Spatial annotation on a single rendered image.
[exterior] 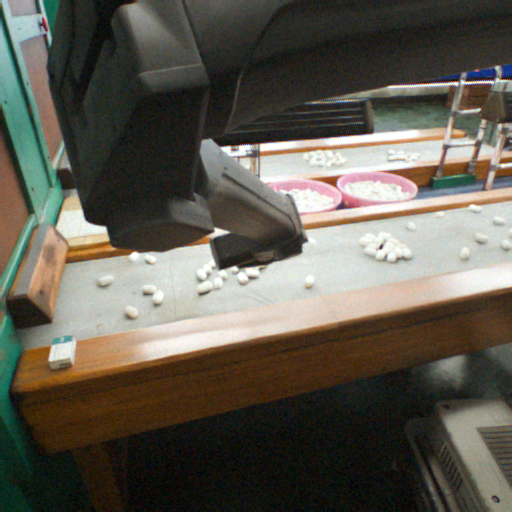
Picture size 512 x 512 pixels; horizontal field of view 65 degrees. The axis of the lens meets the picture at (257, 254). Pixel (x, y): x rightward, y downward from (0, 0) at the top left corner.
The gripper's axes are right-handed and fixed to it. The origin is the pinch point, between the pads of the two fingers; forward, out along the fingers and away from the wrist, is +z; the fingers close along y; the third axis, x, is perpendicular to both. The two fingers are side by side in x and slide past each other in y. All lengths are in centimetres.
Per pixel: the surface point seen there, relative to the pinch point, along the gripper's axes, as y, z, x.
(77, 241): 38, 29, -14
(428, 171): -88, 55, -28
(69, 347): 35.6, -2.7, 11.7
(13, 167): 46, 14, -29
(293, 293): -9.6, 7.9, 9.5
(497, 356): -115, 75, 52
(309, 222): -24.4, 27.8, -9.6
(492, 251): -67, 11, 8
